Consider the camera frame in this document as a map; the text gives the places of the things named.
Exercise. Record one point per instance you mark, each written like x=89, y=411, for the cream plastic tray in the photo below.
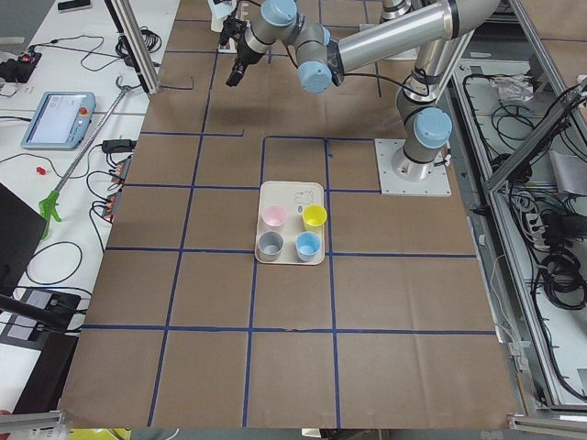
x=294, y=196

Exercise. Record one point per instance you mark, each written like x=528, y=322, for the white wire cup rack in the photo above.
x=229, y=29

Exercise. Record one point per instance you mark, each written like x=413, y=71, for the black power adapter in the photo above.
x=118, y=145

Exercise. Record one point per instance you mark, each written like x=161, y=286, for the yellow plastic cup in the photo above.
x=314, y=217

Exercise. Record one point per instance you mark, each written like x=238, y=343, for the black monitor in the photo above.
x=21, y=231

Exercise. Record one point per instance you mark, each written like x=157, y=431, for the left teach pendant tablet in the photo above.
x=60, y=121

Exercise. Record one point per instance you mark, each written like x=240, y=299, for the light blue cup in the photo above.
x=221, y=8
x=307, y=245

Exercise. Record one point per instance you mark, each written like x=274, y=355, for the grey plastic cup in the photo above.
x=269, y=246

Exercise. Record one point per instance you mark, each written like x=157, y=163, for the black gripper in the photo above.
x=244, y=58

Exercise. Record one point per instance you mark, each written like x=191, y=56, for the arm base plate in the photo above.
x=399, y=176

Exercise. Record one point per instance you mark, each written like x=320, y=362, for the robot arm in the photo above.
x=437, y=30

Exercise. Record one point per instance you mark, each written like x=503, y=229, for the pink plastic cup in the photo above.
x=274, y=217

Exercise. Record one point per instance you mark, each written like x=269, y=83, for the aluminium frame post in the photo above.
x=128, y=29

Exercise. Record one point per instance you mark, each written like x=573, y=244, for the metal reacher grabber tool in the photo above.
x=48, y=206

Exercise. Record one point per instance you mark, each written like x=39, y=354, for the light blue cup on tray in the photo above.
x=307, y=245

